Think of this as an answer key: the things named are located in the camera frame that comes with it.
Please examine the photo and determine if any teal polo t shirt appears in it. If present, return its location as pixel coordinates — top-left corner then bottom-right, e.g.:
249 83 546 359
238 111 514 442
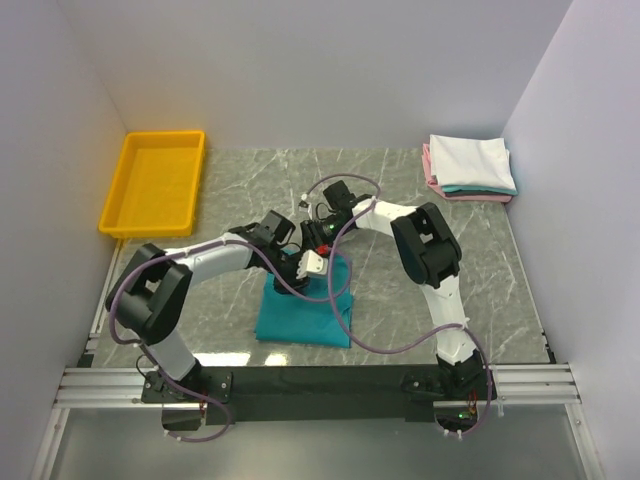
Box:
254 252 353 349

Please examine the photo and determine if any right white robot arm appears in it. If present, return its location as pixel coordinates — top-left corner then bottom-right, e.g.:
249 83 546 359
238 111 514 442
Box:
300 180 495 401

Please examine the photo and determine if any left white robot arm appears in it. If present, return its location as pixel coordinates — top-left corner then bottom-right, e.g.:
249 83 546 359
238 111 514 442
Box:
105 211 322 395

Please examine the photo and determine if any pink folded t shirt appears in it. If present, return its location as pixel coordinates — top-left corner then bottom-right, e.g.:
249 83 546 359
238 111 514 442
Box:
422 143 513 204

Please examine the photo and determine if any yellow plastic bin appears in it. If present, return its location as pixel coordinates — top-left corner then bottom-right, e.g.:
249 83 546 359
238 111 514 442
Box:
98 130 206 239

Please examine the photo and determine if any white folded t shirt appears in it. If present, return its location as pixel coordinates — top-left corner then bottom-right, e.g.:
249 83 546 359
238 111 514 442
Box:
429 135 518 192

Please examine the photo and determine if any black base bar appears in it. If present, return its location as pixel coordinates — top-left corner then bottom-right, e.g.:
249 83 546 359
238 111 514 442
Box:
141 363 501 432

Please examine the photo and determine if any teal folded t shirt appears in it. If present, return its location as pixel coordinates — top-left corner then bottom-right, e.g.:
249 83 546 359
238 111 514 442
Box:
441 185 518 197

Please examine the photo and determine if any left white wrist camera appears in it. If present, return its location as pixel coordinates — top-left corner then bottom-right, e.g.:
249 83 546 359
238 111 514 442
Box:
296 249 328 280

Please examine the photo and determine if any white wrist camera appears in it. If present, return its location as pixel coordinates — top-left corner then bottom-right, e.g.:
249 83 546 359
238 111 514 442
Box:
298 193 320 221
296 249 328 280

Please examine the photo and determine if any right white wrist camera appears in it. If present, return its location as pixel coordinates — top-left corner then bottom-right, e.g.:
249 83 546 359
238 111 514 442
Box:
298 193 320 221

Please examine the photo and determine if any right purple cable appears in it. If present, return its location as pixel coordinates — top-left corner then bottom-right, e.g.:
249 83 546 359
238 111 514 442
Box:
305 173 494 437

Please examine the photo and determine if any aluminium frame rail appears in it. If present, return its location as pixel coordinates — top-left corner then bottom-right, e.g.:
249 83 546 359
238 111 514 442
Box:
32 237 603 479

